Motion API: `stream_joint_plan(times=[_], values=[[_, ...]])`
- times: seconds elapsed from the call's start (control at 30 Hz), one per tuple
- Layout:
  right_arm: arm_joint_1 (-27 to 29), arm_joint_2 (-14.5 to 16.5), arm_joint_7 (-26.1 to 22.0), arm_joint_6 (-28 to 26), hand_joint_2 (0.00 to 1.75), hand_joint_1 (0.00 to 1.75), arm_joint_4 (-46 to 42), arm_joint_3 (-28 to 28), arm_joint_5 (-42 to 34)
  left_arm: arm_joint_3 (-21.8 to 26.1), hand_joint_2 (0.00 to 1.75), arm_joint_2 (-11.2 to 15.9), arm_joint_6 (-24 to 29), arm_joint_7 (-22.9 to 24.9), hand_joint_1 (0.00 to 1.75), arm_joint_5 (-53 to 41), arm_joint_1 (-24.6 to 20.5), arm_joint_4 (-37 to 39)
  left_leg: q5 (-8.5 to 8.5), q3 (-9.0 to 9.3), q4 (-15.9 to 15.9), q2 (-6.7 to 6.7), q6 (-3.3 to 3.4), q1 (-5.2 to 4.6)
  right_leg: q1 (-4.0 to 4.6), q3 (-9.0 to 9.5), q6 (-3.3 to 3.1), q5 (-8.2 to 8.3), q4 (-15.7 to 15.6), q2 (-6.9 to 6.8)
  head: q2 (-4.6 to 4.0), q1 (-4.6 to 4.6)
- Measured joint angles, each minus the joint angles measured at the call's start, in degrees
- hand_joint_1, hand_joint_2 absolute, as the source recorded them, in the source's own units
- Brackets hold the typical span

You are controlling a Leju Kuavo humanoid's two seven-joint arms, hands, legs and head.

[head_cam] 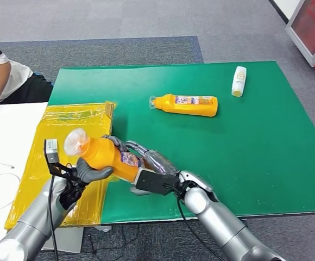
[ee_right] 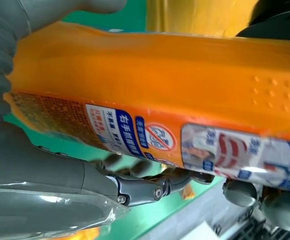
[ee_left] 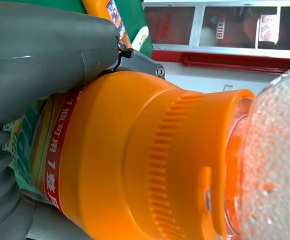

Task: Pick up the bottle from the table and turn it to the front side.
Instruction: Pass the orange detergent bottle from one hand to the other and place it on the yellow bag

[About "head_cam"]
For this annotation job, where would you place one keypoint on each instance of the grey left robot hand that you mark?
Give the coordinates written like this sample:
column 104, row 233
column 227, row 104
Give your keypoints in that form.
column 92, row 174

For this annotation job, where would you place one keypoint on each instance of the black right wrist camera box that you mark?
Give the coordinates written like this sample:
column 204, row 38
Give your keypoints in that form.
column 157, row 182

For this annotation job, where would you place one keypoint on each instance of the white desk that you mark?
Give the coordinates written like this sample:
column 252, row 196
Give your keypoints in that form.
column 8, row 144

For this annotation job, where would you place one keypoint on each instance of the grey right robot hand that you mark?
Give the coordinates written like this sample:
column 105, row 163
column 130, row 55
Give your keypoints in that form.
column 160, row 162

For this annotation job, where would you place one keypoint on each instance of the person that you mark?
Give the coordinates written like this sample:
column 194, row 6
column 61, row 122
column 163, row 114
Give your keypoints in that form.
column 16, row 81

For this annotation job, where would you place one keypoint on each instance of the yellow plastic-wrapped board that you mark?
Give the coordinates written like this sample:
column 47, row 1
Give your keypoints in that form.
column 51, row 122

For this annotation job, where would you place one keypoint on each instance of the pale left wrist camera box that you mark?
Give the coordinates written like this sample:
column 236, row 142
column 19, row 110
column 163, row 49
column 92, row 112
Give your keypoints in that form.
column 51, row 151

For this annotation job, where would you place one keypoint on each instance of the green table mat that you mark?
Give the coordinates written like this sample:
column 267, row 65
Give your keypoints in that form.
column 255, row 151

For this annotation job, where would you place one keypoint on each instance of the red and white cabinet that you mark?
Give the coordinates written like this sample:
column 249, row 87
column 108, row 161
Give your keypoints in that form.
column 310, row 28

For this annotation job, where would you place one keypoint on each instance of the small white bottle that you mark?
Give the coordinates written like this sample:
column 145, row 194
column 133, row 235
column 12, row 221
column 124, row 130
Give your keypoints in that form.
column 239, row 80

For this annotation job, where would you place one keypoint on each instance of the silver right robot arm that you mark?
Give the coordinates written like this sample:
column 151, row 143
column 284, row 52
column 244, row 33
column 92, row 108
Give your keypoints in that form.
column 217, row 219

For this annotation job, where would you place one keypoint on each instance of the orange bottle with clear cap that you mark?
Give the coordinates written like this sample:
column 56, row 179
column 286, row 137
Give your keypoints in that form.
column 186, row 107
column 103, row 153

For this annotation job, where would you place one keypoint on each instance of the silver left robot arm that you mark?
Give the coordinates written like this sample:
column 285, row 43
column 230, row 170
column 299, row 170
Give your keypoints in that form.
column 29, row 225

